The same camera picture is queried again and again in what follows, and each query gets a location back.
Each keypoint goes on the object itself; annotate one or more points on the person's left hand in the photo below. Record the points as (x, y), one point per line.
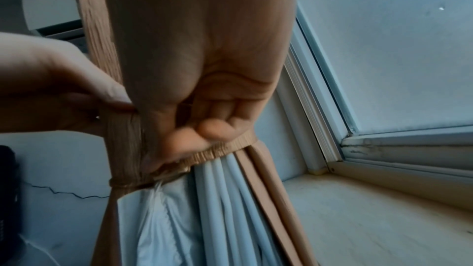
(44, 89)

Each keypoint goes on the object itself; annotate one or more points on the brown curtain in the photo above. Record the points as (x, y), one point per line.
(107, 229)

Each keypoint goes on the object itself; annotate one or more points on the person's right hand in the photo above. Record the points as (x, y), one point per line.
(192, 40)

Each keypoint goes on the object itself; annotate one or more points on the white curtain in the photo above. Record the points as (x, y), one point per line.
(177, 224)

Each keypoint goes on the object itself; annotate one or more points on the brown curtain tieback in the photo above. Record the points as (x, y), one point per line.
(122, 154)

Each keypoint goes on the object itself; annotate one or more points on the glass window with frame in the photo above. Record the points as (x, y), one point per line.
(388, 54)

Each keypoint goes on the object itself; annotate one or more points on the white air conditioner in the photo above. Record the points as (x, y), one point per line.
(51, 8)

